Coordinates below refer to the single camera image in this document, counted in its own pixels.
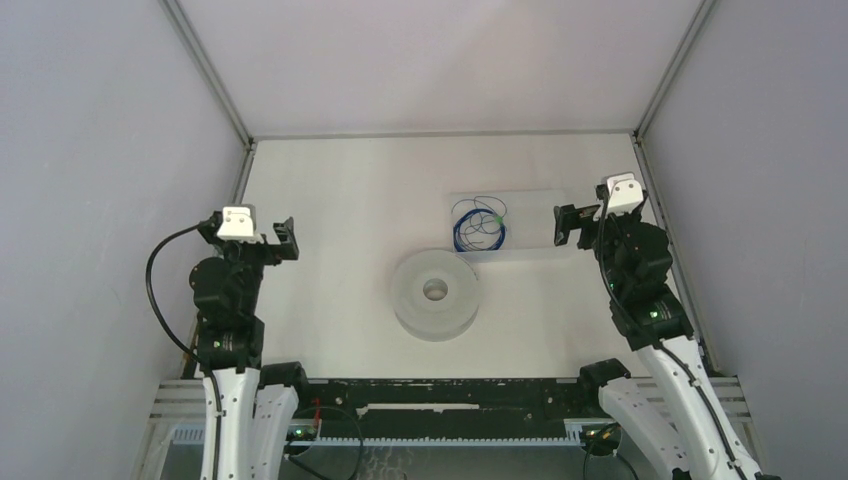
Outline white cable spool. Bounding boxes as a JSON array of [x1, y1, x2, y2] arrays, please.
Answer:
[[390, 249, 482, 342]]

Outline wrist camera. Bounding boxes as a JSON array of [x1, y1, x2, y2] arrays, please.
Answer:
[[216, 204, 263, 244], [593, 172, 647, 221]]

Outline white slotted cable duct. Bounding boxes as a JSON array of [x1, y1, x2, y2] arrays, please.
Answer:
[[173, 423, 621, 448]]

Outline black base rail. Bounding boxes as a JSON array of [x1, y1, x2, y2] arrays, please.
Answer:
[[259, 359, 630, 440]]

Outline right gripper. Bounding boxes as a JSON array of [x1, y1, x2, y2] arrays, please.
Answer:
[[554, 201, 642, 296]]

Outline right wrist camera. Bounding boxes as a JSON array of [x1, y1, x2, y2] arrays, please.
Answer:
[[593, 172, 647, 221]]

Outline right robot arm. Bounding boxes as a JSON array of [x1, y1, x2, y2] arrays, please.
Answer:
[[554, 204, 768, 479]]

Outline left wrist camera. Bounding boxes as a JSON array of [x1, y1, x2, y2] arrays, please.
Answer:
[[216, 204, 263, 244]]

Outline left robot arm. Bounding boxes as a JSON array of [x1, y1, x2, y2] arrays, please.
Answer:
[[189, 204, 313, 479]]

